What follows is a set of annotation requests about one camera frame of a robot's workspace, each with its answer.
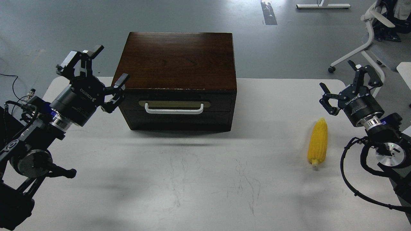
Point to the white office chair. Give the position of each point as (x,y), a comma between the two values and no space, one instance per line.
(387,42)

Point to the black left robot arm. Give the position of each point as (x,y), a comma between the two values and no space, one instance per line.
(30,125)

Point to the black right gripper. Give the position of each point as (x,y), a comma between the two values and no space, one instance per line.
(361,106)

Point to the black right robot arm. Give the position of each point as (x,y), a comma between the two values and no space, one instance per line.
(385,147)

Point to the white side table edge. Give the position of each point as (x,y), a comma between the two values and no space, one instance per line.
(404,69)

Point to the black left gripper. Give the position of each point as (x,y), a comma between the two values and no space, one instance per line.
(78,101)

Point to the yellow corn cob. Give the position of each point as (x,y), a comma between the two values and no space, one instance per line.
(317,151)

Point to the white desk base bar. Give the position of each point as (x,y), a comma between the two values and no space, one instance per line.
(323,4)

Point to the dark wooden drawer cabinet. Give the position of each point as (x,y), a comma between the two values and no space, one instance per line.
(179,62)

